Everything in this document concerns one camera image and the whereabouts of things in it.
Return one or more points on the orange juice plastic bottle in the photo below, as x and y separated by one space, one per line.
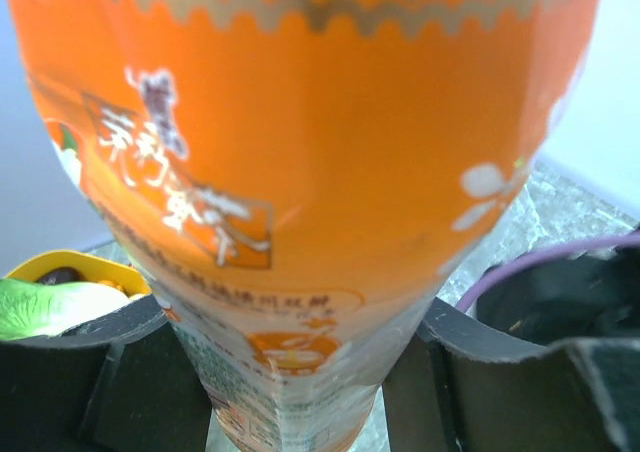
296 179

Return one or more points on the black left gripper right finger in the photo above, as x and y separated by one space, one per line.
463 386

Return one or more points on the green toy cabbage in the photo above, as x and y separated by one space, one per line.
32 309

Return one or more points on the yellow plastic basket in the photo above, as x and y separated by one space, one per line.
89 268

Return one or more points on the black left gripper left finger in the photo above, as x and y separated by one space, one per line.
119 383

